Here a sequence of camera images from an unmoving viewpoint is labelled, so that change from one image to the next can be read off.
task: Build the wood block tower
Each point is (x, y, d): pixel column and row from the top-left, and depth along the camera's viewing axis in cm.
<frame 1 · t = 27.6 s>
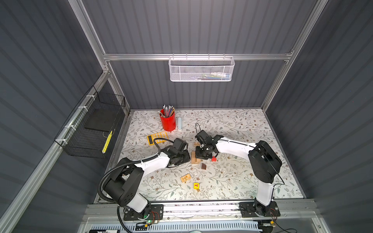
left hand: (190, 157, 89), fingers open
right hand: (197, 157, 91), fingers closed
red pencil cup: (169, 126, 106), point 5 cm above the table
pencils bundle in cup: (167, 114, 104), point 12 cm above the table
light blue eraser block: (179, 124, 110), point 3 cm above the table
yellow calculator: (163, 135, 106), on the table
dark brown roof block: (203, 166, 91), on the table
picture domino block lower: (185, 178, 86), on the table
yellow letter cube: (196, 185, 82), point 2 cm above the table

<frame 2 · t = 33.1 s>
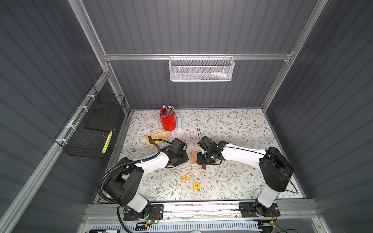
left hand: (187, 158, 90), fingers open
right hand: (199, 162, 88), fingers open
the named things where they were.

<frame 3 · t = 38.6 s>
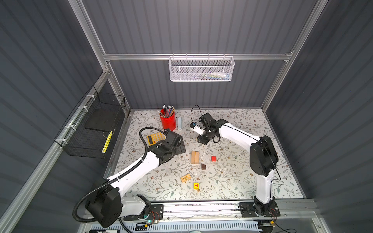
left hand: (177, 147, 83), fingers open
right hand: (201, 139, 93), fingers open
red cube block: (213, 158, 95), on the table
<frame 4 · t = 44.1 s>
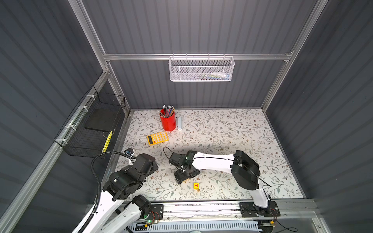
left hand: (147, 165, 71), fingers open
right hand: (185, 179, 84), fingers open
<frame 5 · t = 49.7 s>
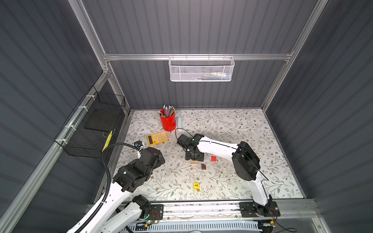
left hand: (154, 157, 73), fingers open
right hand: (193, 159, 90), fingers open
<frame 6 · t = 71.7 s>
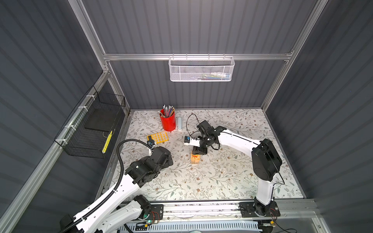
left hand: (163, 158, 76), fingers open
right hand: (195, 149, 89), fingers open
picture domino block upper: (194, 158, 91), point 4 cm above the table
